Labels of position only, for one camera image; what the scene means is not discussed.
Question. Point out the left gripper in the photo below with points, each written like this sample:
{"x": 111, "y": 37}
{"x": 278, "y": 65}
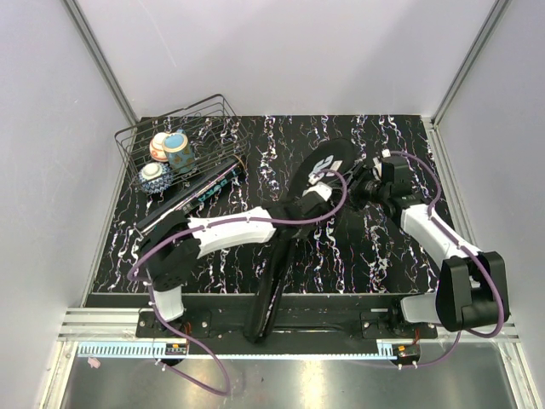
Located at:
{"x": 307, "y": 229}

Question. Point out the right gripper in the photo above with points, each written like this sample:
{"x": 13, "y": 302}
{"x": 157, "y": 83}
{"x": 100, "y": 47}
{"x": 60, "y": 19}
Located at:
{"x": 354, "y": 191}

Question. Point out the black racket bag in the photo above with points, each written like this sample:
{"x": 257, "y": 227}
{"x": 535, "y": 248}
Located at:
{"x": 338, "y": 154}

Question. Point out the black shuttlecock tube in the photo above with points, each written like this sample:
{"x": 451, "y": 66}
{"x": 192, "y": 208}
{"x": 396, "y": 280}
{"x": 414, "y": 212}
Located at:
{"x": 190, "y": 198}

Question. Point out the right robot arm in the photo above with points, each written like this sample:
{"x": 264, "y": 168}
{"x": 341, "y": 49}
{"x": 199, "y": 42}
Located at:
{"x": 472, "y": 292}

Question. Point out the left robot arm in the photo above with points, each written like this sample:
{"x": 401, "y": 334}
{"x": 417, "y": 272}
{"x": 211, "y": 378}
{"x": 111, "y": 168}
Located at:
{"x": 172, "y": 248}

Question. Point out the blue butterfly mug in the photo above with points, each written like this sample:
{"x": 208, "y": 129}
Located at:
{"x": 178, "y": 152}

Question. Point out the blue patterned bowl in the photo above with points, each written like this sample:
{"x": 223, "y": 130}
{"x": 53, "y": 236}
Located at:
{"x": 155, "y": 177}

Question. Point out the orange white bowl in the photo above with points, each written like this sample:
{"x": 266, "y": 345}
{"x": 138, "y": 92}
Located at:
{"x": 156, "y": 147}

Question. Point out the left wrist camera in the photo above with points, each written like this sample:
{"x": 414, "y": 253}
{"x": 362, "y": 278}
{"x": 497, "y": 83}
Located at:
{"x": 321, "y": 189}

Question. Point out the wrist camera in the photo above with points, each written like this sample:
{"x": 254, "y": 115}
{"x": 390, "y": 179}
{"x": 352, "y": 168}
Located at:
{"x": 321, "y": 189}
{"x": 377, "y": 163}

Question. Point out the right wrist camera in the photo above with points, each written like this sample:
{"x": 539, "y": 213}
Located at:
{"x": 377, "y": 163}

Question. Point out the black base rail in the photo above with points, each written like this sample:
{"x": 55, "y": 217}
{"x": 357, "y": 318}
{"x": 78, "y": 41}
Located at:
{"x": 305, "y": 326}

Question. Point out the wire dish rack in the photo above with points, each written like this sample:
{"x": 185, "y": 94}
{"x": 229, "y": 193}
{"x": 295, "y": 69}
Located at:
{"x": 215, "y": 132}

